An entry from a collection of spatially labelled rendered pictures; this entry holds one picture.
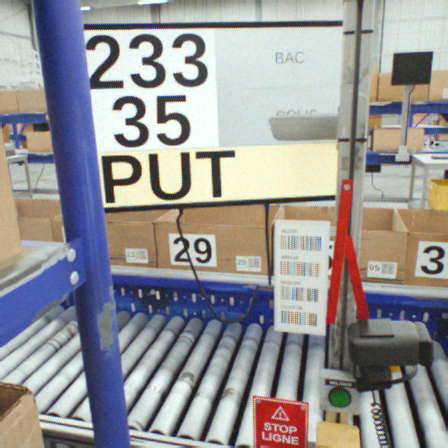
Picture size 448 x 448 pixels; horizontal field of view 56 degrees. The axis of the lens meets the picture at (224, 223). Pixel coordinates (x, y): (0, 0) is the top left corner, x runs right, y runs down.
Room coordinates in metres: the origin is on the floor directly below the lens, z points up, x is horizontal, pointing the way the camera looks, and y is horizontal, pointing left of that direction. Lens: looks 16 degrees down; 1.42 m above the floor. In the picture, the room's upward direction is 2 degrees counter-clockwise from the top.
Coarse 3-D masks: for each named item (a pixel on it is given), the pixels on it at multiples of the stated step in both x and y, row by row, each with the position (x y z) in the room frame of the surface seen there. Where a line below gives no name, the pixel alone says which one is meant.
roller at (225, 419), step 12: (252, 324) 1.18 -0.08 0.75; (252, 336) 1.11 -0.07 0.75; (240, 348) 1.06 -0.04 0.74; (252, 348) 1.06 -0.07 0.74; (240, 360) 0.99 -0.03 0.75; (252, 360) 1.01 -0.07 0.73; (240, 372) 0.94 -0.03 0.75; (228, 384) 0.90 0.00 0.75; (240, 384) 0.90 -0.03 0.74; (228, 396) 0.85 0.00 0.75; (240, 396) 0.86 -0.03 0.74; (228, 408) 0.81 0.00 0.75; (216, 420) 0.77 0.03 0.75; (228, 420) 0.77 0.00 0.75; (216, 432) 0.73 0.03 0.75; (228, 432) 0.75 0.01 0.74; (216, 444) 0.72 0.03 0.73; (228, 444) 0.73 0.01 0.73
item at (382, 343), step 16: (368, 320) 0.59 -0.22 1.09; (384, 320) 0.58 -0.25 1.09; (352, 336) 0.56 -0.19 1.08; (368, 336) 0.55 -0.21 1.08; (384, 336) 0.55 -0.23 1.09; (400, 336) 0.54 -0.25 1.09; (416, 336) 0.54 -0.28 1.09; (352, 352) 0.55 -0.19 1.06; (368, 352) 0.54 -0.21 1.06; (384, 352) 0.54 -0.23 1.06; (400, 352) 0.53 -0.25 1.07; (416, 352) 0.53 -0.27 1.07; (432, 352) 0.53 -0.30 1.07; (368, 368) 0.56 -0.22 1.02; (384, 368) 0.55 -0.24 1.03; (368, 384) 0.56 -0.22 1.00; (384, 384) 0.55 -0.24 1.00
